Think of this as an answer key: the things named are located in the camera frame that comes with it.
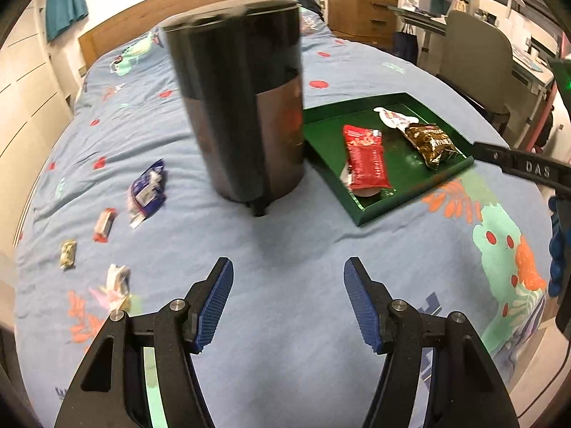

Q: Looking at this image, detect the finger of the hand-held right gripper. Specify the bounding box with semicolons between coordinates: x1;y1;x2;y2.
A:
473;141;571;194
548;195;571;335

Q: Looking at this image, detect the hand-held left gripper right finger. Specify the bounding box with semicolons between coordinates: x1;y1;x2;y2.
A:
343;256;520;428

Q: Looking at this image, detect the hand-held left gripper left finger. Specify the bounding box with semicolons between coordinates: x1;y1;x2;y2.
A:
54;256;235;428

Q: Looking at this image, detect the brown oatmeal snack packet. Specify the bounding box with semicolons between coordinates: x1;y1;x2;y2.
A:
404;122;465;170

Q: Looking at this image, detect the pink striped snack packet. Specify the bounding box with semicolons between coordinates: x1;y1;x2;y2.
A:
105;264;132;310

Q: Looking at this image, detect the green tray box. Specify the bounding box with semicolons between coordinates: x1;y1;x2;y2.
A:
302;92;474;227

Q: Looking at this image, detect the brown wafer bar packet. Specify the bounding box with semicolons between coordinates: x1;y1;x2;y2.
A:
93;208;117;244

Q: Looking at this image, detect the blue and white snack packet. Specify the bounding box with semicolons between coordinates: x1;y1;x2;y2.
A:
128;159;167;228

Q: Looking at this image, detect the pink cartoon snack packet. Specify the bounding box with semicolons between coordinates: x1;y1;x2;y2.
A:
374;107;413;130

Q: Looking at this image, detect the long red snack packet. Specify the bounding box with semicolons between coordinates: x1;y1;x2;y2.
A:
341;125;394;198

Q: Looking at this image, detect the small green candy packet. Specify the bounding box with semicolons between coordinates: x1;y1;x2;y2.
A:
59;240;78;270

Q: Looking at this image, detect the desk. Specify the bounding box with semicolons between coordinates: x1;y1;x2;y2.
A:
388;0;558;94

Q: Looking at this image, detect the beige chair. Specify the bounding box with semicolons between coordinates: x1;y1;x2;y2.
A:
435;9;514;137

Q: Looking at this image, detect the dark paper bag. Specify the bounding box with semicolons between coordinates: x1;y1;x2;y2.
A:
393;24;420;58

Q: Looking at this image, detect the dark cylindrical trash bin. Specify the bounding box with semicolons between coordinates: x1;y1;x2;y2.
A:
161;0;308;218

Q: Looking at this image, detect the wooden dresser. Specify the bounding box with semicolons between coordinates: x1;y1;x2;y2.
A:
327;0;399;50

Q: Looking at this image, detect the black backpack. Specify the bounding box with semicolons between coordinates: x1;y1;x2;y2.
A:
279;0;326;21

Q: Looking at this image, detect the white wardrobe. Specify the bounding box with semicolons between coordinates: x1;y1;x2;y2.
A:
0;27;74;250

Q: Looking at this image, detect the wooden headboard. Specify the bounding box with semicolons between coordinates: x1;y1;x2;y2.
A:
78;0;281;70

